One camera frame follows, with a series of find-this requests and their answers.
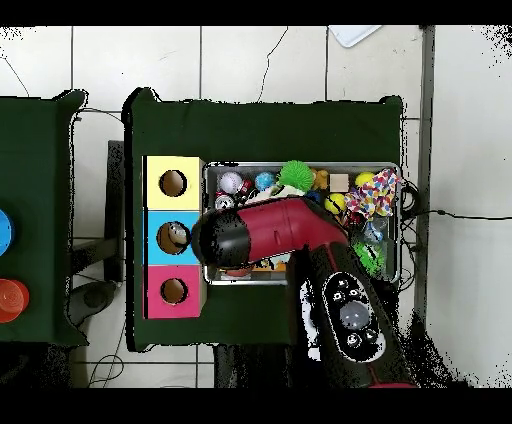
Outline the cream knitted cloth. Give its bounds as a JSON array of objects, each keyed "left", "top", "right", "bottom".
[{"left": 249, "top": 184, "right": 307, "bottom": 201}]

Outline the dark green table cloth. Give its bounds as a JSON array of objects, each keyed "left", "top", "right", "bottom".
[{"left": 123, "top": 86, "right": 405, "bottom": 353}]

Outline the colourful dotted cloth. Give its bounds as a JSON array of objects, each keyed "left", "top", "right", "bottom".
[{"left": 344, "top": 167, "right": 402, "bottom": 221}]

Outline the black floor stand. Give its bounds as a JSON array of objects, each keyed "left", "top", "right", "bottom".
[{"left": 65, "top": 139, "right": 126, "bottom": 327}]

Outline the wooden box with three holes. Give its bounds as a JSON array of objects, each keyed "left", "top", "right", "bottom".
[{"left": 142, "top": 155, "right": 208, "bottom": 320}]

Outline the green spiky rubber ball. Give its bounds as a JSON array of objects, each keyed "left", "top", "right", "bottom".
[{"left": 276, "top": 159, "right": 316, "bottom": 193}]

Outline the white baseball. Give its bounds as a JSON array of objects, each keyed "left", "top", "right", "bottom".
[{"left": 218, "top": 171, "right": 244, "bottom": 195}]

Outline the green spiky ball with eyes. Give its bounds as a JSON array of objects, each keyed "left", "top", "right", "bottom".
[{"left": 353, "top": 239, "right": 386, "bottom": 277}]

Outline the blue globe ball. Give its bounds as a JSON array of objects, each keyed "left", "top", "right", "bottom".
[{"left": 254, "top": 171, "right": 277, "bottom": 192}]

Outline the white tray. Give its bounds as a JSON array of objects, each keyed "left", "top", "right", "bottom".
[{"left": 327, "top": 25, "right": 383, "bottom": 49}]

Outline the small green covered table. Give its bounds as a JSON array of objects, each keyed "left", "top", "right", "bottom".
[{"left": 0, "top": 88, "right": 90, "bottom": 348}]

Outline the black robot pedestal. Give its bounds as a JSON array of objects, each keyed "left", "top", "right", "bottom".
[{"left": 213, "top": 343, "right": 297, "bottom": 388}]

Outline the blue cup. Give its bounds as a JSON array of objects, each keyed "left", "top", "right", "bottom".
[{"left": 0, "top": 208, "right": 16, "bottom": 257}]

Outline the clear plastic ball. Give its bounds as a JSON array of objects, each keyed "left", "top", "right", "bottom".
[{"left": 166, "top": 222, "right": 190, "bottom": 246}]

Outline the thin black floor cable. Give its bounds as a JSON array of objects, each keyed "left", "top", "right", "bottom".
[{"left": 401, "top": 207, "right": 512, "bottom": 222}]

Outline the silver mesh bin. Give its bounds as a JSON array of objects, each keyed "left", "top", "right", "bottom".
[{"left": 202, "top": 161, "right": 402, "bottom": 287}]

